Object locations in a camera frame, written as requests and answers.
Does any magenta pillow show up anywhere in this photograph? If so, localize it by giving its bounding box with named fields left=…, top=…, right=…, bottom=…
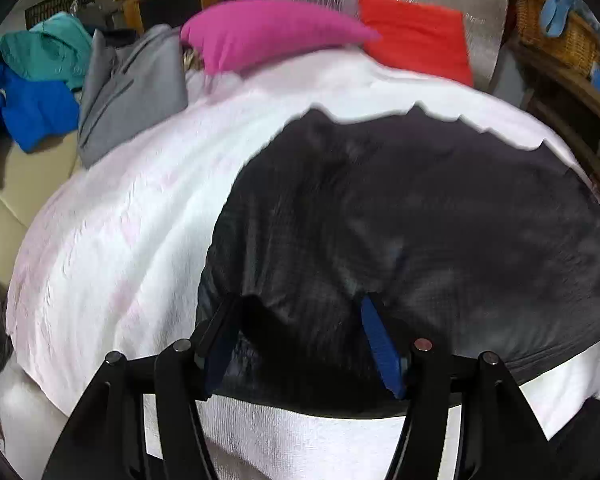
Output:
left=180, top=0, right=379, bottom=76

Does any red pillow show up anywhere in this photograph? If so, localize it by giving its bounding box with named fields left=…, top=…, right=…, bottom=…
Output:
left=358, top=0, right=474, bottom=87

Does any blue jacket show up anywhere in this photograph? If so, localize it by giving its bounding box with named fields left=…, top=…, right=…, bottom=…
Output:
left=0, top=62, right=80, bottom=153

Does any wicker basket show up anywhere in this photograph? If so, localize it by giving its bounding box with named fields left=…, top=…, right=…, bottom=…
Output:
left=514, top=0, right=600, bottom=77

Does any white fleece bed blanket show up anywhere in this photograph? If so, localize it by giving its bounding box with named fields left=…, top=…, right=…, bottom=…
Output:
left=6, top=50, right=600, bottom=479

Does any grey garment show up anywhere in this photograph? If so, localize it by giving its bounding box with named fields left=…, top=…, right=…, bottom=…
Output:
left=78, top=24, right=188, bottom=168

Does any wooden side table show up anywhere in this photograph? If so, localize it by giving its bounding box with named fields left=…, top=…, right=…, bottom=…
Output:
left=507, top=40, right=600, bottom=192

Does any beige sofa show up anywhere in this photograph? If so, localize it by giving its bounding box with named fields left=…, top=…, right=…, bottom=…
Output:
left=0, top=132, right=81, bottom=289

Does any light blue cloth in basket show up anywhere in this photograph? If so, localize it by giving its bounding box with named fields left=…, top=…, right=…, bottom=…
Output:
left=540, top=0, right=576, bottom=38

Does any teal garment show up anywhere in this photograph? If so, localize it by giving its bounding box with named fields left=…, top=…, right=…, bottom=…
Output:
left=0, top=12, right=92, bottom=91

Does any black quilted puffer jacket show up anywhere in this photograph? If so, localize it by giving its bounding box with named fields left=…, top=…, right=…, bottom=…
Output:
left=197, top=108, right=600, bottom=417

